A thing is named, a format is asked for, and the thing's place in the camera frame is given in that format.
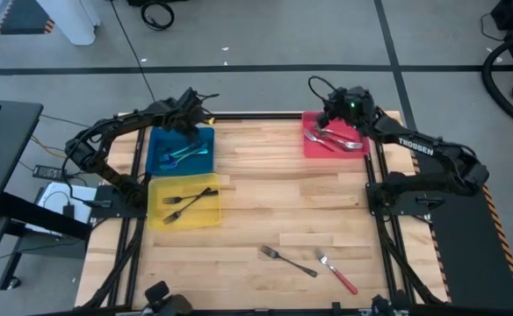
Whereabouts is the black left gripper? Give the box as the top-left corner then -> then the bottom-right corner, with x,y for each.
167,86 -> 210,137

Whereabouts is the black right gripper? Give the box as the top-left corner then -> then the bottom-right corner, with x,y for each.
315,85 -> 377,132

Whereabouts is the iridescent fork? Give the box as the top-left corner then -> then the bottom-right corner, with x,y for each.
159,147 -> 209,172
170,140 -> 204,155
158,142 -> 206,162

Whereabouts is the silver fork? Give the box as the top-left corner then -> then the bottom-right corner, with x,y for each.
325,138 -> 365,151
314,126 -> 365,148

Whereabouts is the red-handled fork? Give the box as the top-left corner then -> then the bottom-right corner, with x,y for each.
313,248 -> 360,297
303,128 -> 336,152

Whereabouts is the black fork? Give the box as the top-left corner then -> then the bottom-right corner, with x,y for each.
162,189 -> 220,205
259,244 -> 320,279
162,187 -> 213,226

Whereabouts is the red translucent plastic bin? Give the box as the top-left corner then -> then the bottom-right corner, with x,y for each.
301,110 -> 371,160

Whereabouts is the blue plastic bin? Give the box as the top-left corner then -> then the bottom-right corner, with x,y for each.
145,126 -> 216,177

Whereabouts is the yellow translucent plastic bin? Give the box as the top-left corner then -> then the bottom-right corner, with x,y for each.
146,172 -> 223,233

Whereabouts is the black power brick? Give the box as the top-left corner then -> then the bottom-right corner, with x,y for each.
31,163 -> 65,181

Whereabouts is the white box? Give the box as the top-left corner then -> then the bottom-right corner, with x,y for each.
25,182 -> 99,238

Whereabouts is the white pillar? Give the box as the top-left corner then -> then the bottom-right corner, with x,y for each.
35,0 -> 103,47

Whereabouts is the black clamp fixture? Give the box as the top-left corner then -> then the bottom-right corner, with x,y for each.
143,280 -> 195,316
369,292 -> 412,316

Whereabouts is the black desk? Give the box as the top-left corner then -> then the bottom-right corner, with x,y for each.
0,99 -> 94,293

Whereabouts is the black mat with hazard stripes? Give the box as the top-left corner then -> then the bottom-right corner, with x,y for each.
0,0 -> 56,36
414,151 -> 513,313

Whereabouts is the black cable with yellow tag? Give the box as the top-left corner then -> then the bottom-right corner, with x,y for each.
193,90 -> 221,125

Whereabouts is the right arm cable loop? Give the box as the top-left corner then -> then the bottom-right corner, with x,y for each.
307,75 -> 341,104

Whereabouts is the thin black floor cable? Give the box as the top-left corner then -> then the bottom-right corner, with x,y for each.
108,0 -> 157,104

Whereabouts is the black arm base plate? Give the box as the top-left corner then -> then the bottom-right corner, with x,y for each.
90,183 -> 148,219
365,181 -> 445,218

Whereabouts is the coiled black cable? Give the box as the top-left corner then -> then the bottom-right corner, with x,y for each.
139,0 -> 177,32

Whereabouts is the left arm base cable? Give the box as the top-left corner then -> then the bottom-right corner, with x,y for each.
61,125 -> 113,210

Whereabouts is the thick black hose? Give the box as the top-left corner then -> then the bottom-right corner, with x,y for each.
480,31 -> 513,135

